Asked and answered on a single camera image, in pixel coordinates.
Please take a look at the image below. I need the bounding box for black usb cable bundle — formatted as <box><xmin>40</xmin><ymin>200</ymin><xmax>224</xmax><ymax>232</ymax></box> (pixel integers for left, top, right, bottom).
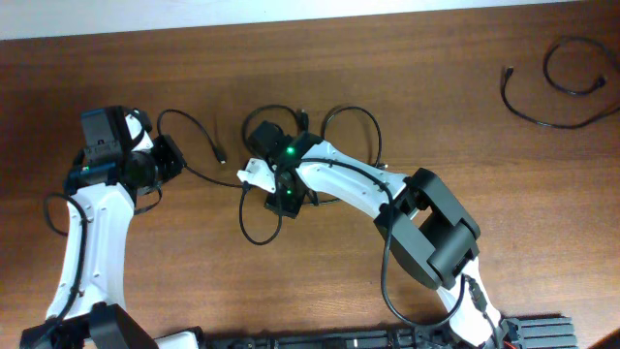
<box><xmin>155</xmin><ymin>108</ymin><xmax>248</xmax><ymax>189</ymax></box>

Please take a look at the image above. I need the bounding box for black usb cable separated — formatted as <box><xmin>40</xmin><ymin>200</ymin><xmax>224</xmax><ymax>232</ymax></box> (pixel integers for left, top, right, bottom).
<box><xmin>499</xmin><ymin>35</ymin><xmax>620</xmax><ymax>130</ymax></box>

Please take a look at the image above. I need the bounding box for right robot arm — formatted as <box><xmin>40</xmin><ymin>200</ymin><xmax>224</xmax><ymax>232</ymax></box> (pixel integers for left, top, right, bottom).
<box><xmin>237</xmin><ymin>121</ymin><xmax>504</xmax><ymax>348</ymax></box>

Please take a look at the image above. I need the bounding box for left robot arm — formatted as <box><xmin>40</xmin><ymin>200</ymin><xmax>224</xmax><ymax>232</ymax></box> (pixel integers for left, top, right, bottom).
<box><xmin>19</xmin><ymin>106</ymin><xmax>202</xmax><ymax>348</ymax></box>

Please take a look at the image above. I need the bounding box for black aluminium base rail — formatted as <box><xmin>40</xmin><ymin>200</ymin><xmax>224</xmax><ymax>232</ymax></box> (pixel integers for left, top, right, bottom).
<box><xmin>198</xmin><ymin>316</ymin><xmax>578</xmax><ymax>349</ymax></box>

